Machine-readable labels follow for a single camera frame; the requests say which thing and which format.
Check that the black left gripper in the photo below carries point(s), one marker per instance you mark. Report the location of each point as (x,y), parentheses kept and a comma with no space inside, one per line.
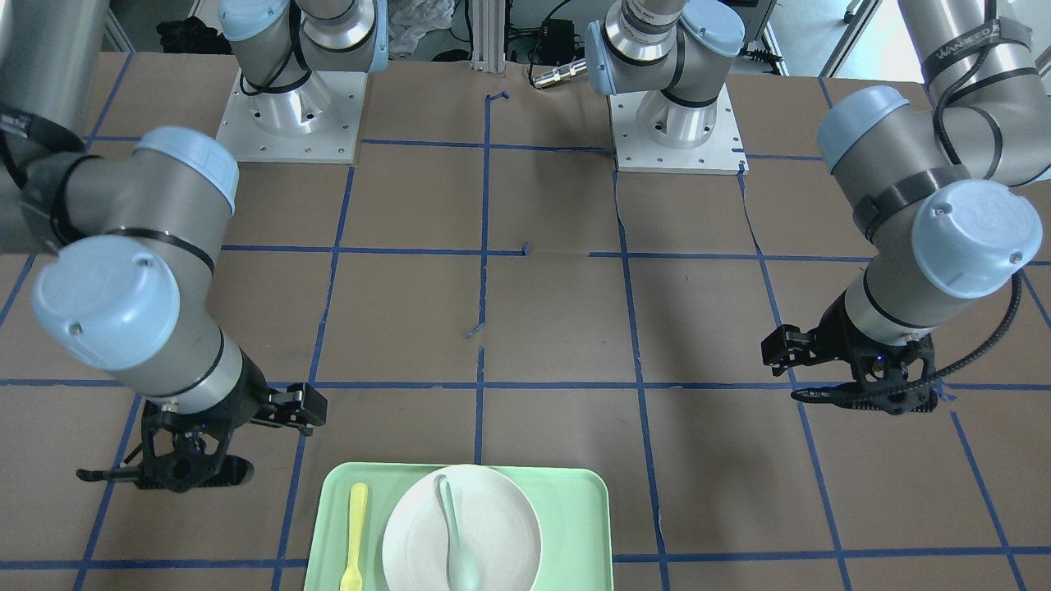
(836,332)

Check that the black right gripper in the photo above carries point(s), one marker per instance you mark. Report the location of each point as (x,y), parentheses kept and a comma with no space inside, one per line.
(243,396)

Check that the yellow plastic fork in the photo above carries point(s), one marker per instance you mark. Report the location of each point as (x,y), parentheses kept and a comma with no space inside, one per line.
(352,578)

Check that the white round plate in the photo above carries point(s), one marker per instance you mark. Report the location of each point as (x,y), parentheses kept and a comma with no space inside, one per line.
(496,519)

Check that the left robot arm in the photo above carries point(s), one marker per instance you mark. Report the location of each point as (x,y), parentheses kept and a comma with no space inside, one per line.
(934,193)

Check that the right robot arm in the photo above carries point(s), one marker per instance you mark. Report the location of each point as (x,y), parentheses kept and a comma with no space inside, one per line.
(135,242)

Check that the grey-green plastic spoon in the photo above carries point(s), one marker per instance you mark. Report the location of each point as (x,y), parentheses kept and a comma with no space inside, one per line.
(463,572)

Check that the light green tray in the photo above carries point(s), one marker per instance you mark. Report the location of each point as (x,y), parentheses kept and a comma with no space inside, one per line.
(572,507)

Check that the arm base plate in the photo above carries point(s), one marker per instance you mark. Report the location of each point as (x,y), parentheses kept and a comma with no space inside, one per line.
(653,135)
(317,123)

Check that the aluminium frame post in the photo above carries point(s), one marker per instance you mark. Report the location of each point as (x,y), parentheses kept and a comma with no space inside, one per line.
(488,20)

